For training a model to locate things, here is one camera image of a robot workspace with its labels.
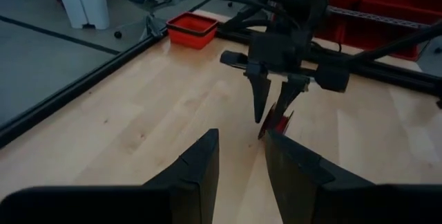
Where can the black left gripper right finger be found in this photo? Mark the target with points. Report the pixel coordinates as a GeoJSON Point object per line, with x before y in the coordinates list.
{"type": "Point", "coordinates": [297, 175]}

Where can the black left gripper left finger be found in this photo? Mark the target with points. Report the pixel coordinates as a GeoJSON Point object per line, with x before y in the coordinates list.
{"type": "Point", "coordinates": [197, 168]}

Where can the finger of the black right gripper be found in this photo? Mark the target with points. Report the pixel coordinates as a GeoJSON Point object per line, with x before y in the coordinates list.
{"type": "Point", "coordinates": [259, 92]}
{"type": "Point", "coordinates": [290, 92]}

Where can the black clamp bracket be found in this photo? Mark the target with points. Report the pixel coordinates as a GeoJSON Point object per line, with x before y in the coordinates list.
{"type": "Point", "coordinates": [153, 27]}

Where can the red collapsible bin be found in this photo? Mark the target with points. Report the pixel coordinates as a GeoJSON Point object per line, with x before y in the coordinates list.
{"type": "Point", "coordinates": [191, 30]}

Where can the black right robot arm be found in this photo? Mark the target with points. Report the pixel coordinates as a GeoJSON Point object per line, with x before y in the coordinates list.
{"type": "Point", "coordinates": [310, 16]}

